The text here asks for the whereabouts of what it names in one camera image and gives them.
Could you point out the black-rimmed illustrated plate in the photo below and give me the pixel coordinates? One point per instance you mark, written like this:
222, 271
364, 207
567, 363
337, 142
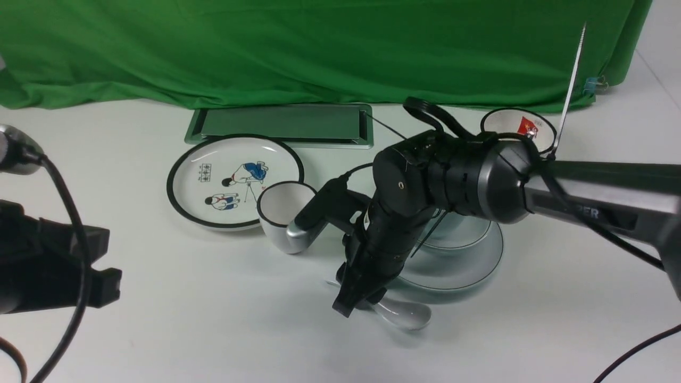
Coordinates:
216, 184

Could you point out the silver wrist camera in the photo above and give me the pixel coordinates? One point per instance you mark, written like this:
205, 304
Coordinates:
333, 204

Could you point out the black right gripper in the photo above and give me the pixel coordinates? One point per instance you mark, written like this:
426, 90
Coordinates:
376, 255

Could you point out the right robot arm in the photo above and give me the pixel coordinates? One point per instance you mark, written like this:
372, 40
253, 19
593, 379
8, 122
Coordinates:
502, 178

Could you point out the white ceramic spoon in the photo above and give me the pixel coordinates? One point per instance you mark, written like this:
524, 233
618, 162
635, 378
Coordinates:
405, 316

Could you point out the green metal tray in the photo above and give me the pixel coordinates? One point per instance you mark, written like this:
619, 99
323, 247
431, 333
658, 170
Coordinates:
298, 125

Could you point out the white zip tie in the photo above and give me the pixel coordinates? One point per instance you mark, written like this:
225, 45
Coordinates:
570, 89

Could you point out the small illustrated black-rimmed bowl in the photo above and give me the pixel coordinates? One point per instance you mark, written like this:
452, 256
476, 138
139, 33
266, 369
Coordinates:
520, 121

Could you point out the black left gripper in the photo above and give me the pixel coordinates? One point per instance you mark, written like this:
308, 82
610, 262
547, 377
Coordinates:
40, 262

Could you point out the green backdrop cloth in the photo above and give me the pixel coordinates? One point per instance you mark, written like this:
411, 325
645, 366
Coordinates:
197, 54

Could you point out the large pale blue plate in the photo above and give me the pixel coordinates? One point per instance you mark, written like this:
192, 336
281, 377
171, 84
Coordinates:
448, 271

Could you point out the white black-rimmed cup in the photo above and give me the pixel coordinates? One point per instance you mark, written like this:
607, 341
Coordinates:
277, 208

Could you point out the blue binder clip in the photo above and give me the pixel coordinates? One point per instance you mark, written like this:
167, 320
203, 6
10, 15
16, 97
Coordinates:
594, 85

